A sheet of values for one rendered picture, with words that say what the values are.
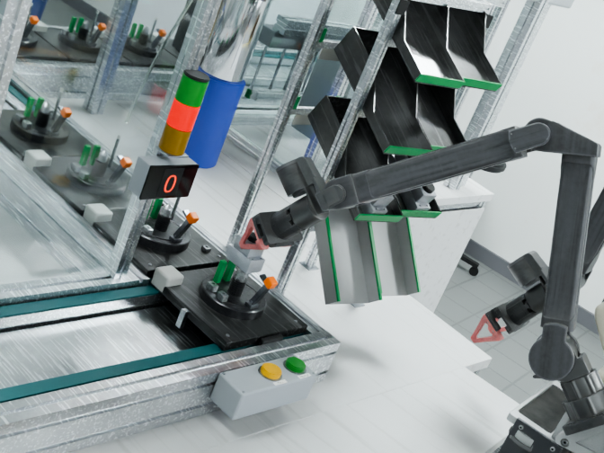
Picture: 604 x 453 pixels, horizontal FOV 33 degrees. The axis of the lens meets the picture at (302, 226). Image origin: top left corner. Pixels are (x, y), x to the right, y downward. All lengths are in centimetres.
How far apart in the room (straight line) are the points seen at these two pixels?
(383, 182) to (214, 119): 113
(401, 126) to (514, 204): 342
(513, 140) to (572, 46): 364
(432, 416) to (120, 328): 71
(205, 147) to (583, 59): 285
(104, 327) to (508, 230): 386
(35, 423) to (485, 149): 89
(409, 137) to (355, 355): 52
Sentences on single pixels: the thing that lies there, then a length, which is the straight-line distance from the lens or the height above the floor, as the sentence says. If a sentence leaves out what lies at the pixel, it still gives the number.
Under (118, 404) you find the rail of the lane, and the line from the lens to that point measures 177.
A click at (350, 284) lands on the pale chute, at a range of 228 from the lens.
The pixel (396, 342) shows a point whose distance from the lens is 249.
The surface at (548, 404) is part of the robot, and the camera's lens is 216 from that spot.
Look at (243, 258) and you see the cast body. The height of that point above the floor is 108.
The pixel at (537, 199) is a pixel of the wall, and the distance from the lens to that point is 554.
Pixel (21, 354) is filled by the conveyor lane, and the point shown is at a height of 92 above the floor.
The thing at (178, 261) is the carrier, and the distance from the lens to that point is 220.
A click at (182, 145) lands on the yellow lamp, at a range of 192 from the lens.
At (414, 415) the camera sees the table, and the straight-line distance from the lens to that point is 225.
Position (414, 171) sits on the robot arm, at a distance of 187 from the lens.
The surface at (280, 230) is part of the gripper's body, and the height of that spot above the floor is 118.
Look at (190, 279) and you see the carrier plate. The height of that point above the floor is 97.
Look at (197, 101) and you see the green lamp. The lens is 189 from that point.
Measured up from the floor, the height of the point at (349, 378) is 86.
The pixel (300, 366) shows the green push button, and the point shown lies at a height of 97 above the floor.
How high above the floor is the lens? 196
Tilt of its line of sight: 22 degrees down
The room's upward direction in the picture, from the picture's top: 23 degrees clockwise
